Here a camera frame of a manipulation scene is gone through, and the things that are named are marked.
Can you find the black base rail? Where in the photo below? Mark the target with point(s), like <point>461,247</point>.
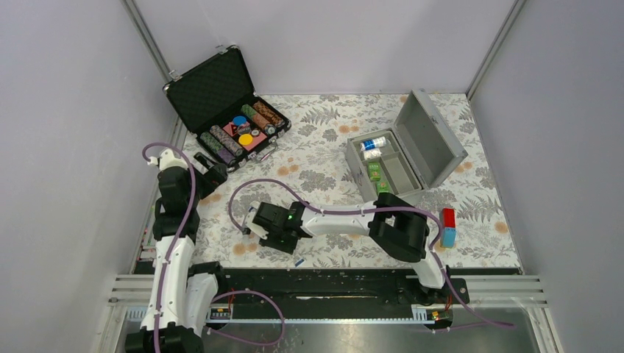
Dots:
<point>369,294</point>

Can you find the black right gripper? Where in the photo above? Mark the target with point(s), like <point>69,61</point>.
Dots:
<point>270,242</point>

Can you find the grey metal box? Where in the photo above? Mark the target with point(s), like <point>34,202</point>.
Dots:
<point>430,146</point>

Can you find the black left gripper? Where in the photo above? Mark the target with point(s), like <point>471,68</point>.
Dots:
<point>215,174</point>

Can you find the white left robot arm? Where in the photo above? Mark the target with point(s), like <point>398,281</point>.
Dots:
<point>181,291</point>

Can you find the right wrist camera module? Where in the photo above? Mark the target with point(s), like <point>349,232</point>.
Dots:
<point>249,223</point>

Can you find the white bandage roll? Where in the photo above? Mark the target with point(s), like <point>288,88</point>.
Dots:
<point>371,154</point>

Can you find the red blue box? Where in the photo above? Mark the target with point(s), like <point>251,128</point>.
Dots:
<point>448,220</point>

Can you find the white blue-label bottle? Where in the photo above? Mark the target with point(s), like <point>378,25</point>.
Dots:
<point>375,143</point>

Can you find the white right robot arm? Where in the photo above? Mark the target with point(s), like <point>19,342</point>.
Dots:
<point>393,224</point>

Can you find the green sachet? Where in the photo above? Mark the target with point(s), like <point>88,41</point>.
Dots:
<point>374,171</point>
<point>382,187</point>

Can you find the grey plastic tray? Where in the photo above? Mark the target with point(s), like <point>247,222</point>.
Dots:
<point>394,169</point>

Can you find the black poker chip case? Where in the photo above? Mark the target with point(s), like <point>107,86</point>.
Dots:
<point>218,104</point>

